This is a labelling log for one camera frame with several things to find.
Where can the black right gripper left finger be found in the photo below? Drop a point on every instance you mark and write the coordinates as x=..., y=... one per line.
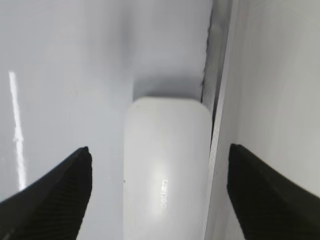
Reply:
x=54, y=206

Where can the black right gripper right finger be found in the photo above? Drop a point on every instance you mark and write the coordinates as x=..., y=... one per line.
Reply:
x=268, y=205

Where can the white whiteboard eraser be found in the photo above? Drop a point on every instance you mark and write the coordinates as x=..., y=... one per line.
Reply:
x=165, y=169

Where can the white whiteboard with aluminium frame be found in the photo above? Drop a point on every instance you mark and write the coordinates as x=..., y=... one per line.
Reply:
x=70, y=69

